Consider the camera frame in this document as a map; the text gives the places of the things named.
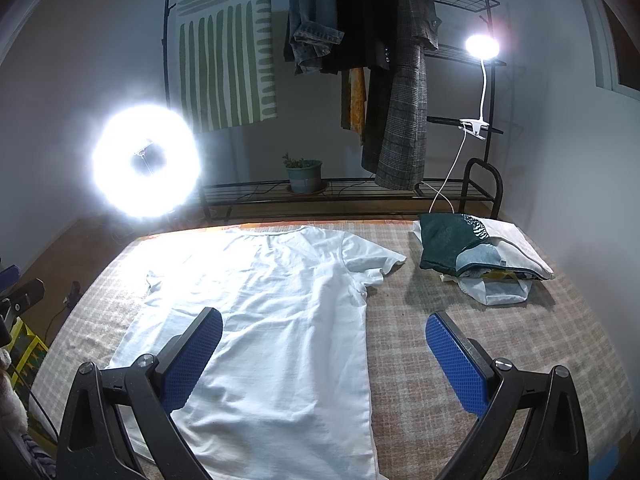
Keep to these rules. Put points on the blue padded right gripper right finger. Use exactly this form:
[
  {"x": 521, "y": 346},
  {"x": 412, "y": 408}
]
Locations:
[{"x": 468, "y": 367}]

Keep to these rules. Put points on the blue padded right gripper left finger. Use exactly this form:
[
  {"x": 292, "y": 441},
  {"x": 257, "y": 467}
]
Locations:
[{"x": 184, "y": 358}]

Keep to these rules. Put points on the white t-shirt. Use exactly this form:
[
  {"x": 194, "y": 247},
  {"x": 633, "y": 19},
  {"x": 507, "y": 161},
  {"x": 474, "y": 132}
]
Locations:
[{"x": 286, "y": 394}]

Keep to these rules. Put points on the plaid beige bed cover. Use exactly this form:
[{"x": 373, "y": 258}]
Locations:
[{"x": 417, "y": 420}]

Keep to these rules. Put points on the light blue folded garment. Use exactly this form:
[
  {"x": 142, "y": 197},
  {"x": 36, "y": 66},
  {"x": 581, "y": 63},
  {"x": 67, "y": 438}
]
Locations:
[{"x": 492, "y": 276}]

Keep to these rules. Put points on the white folded garment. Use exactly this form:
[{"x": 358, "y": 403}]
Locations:
[{"x": 506, "y": 247}]

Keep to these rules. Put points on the dark green folded garment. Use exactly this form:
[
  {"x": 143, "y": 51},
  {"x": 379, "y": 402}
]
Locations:
[{"x": 445, "y": 236}]

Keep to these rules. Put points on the yellow crate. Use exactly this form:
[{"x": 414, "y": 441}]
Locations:
[{"x": 27, "y": 352}]

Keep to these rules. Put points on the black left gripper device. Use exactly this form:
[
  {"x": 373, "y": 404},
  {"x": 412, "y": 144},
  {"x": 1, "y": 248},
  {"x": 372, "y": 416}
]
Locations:
[{"x": 16, "y": 301}]

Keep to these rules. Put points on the grey plaid coat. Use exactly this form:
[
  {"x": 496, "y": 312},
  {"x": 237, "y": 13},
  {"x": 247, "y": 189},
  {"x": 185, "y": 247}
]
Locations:
[{"x": 394, "y": 135}]

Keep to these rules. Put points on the green potted plant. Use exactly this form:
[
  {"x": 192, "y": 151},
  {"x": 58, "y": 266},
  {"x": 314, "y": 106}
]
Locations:
[{"x": 304, "y": 174}]

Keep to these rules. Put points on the orange patterned scarf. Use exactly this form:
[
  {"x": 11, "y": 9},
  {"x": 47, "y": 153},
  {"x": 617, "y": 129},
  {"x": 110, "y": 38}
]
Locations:
[{"x": 353, "y": 99}]

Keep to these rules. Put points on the green striped white cloth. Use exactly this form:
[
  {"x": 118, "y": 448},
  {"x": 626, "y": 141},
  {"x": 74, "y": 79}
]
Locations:
[{"x": 225, "y": 62}]

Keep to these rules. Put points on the blue denim jacket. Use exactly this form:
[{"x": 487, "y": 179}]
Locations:
[{"x": 311, "y": 35}]

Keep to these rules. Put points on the black hanging jacket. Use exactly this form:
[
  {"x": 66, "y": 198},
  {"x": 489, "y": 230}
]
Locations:
[{"x": 368, "y": 27}]

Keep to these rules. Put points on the bright ring light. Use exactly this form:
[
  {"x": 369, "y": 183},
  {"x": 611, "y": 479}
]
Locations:
[{"x": 145, "y": 162}]

